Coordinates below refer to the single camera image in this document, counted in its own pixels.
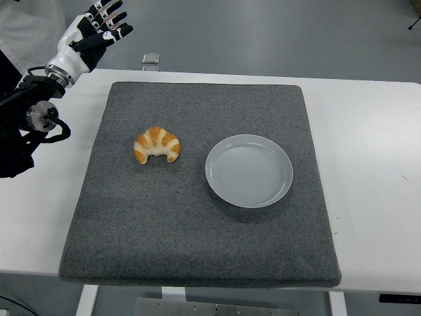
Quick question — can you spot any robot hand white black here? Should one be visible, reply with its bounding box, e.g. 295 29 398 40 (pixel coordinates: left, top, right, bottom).
45 0 134 80

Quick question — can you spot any grey round plate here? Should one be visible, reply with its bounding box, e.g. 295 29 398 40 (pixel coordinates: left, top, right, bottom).
205 134 294 209

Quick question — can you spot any black floor cable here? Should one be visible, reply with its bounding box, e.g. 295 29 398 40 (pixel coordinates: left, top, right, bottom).
0 294 34 316

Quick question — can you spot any white table leg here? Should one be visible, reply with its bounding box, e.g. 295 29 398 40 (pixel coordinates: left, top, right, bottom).
328 291 348 316
76 284 99 316
161 286 187 302

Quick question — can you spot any grey felt mat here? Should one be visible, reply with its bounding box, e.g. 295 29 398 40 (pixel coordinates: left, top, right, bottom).
58 81 343 289

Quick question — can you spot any grey metal plate with screws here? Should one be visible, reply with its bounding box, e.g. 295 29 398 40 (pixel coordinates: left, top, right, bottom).
134 297 300 316

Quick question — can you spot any black table control panel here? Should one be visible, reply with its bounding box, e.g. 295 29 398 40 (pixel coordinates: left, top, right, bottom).
378 293 421 303

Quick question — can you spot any golden croissant bread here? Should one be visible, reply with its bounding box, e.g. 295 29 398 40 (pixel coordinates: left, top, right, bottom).
133 126 182 165

